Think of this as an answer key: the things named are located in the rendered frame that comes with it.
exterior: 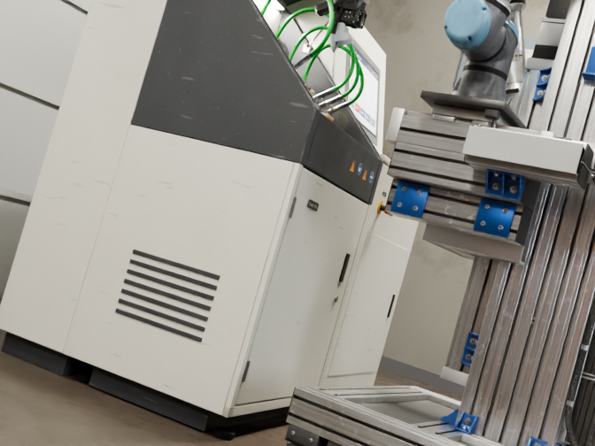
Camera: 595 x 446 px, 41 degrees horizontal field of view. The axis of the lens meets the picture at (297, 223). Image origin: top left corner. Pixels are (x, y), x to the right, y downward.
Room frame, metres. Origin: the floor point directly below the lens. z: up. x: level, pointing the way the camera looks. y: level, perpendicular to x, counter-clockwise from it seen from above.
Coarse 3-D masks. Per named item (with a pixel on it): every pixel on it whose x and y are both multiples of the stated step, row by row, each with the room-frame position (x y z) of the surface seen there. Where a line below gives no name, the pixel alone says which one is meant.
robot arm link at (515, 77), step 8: (512, 0) 2.52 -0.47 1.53; (520, 0) 2.52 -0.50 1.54; (512, 8) 2.53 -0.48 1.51; (520, 8) 2.54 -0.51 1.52; (512, 16) 2.53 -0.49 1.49; (520, 16) 2.54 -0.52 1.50; (520, 24) 2.54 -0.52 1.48; (520, 32) 2.54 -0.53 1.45; (520, 40) 2.54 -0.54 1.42; (520, 48) 2.54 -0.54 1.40; (520, 56) 2.54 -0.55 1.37; (512, 64) 2.54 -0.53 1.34; (520, 64) 2.54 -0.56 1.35; (512, 72) 2.54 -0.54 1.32; (520, 72) 2.54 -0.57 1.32; (512, 80) 2.55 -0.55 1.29; (520, 80) 2.54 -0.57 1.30; (512, 88) 2.53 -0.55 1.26; (512, 96) 2.53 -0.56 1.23
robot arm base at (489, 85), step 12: (468, 72) 1.99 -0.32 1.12; (480, 72) 1.97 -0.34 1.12; (492, 72) 1.97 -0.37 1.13; (456, 84) 2.02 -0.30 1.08; (468, 84) 1.97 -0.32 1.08; (480, 84) 1.96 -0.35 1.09; (492, 84) 1.97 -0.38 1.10; (504, 84) 1.99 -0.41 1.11; (480, 96) 1.95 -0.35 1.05; (492, 96) 1.95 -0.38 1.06; (504, 96) 1.98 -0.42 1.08
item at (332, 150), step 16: (320, 128) 2.21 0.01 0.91; (336, 128) 2.32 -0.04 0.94; (320, 144) 2.24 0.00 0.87; (336, 144) 2.35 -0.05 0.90; (352, 144) 2.47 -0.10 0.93; (320, 160) 2.27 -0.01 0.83; (336, 160) 2.39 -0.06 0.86; (368, 160) 2.65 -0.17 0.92; (320, 176) 2.33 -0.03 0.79; (336, 176) 2.42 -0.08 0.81; (352, 176) 2.55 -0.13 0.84; (368, 176) 2.69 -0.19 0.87; (352, 192) 2.58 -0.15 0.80; (368, 192) 2.73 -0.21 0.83
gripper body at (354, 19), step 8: (352, 0) 2.50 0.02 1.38; (336, 8) 2.49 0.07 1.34; (344, 8) 2.48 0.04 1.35; (352, 8) 2.47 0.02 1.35; (360, 8) 2.47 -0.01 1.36; (344, 16) 2.49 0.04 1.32; (352, 16) 2.48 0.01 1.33; (360, 16) 2.50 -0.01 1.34; (344, 24) 2.53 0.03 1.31; (352, 24) 2.51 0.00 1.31; (360, 24) 2.51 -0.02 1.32
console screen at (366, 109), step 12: (348, 48) 3.05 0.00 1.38; (360, 48) 3.20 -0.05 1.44; (348, 60) 3.05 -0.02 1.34; (360, 60) 3.20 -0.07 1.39; (372, 60) 3.36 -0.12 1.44; (348, 72) 3.05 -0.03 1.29; (372, 72) 3.36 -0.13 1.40; (348, 84) 3.06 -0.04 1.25; (372, 84) 3.36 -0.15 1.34; (348, 96) 3.06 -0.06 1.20; (360, 96) 3.21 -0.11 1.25; (372, 96) 3.36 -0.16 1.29; (360, 108) 3.21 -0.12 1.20; (372, 108) 3.36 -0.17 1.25; (360, 120) 3.21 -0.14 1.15; (372, 120) 3.36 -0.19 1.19; (372, 132) 3.37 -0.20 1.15
